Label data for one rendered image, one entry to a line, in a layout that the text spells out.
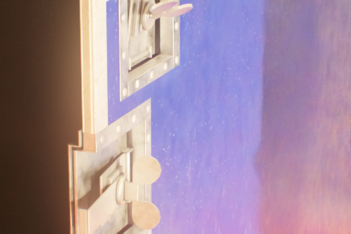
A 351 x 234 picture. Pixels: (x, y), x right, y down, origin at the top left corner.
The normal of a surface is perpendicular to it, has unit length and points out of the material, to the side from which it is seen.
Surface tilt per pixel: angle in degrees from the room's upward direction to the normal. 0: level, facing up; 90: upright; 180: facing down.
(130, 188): 85
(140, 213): 85
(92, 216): 90
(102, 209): 90
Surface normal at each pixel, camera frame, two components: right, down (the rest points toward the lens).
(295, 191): 0.93, 0.11
